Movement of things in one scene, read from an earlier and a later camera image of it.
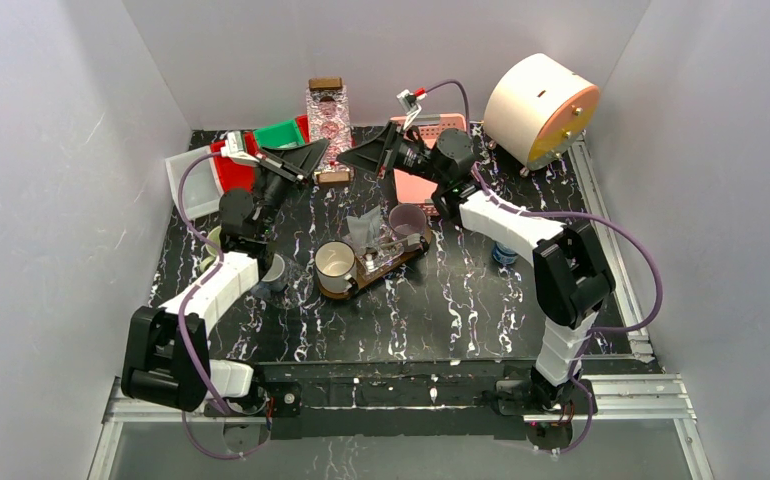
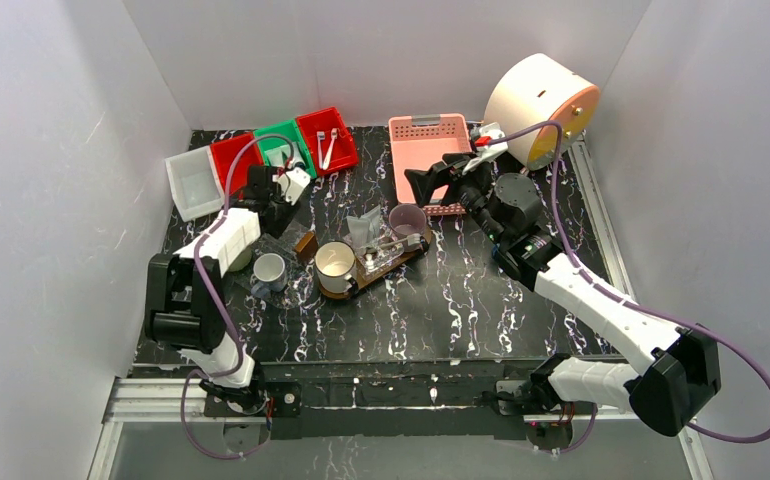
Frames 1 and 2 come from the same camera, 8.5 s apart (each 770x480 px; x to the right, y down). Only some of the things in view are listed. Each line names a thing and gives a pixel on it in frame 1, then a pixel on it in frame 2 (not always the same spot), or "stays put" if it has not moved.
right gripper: (390, 149) → (451, 185)
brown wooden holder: (323, 84) → (307, 247)
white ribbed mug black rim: (335, 262) stays put
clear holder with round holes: (329, 119) → (286, 244)
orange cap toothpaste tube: (359, 231) stays put
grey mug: (275, 277) stays put
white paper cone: (374, 218) stays put
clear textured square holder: (377, 251) stays put
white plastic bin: (201, 190) stays put
